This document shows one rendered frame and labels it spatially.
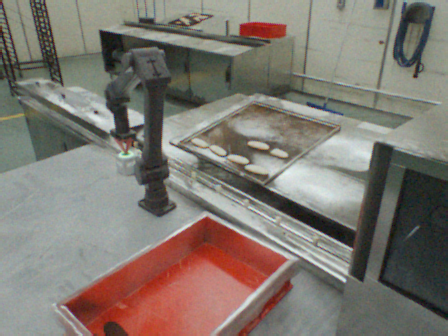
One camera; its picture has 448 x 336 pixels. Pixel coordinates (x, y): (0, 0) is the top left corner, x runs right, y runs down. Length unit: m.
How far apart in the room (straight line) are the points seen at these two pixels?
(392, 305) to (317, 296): 0.28
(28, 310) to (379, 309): 0.80
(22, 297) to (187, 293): 0.42
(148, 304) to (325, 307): 0.44
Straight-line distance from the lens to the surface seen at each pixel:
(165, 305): 0.99
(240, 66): 4.18
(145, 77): 1.05
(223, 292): 1.00
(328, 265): 1.05
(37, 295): 1.11
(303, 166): 1.41
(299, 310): 0.98
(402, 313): 0.80
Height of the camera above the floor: 1.54
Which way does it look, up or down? 28 degrees down
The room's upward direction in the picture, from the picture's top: straight up
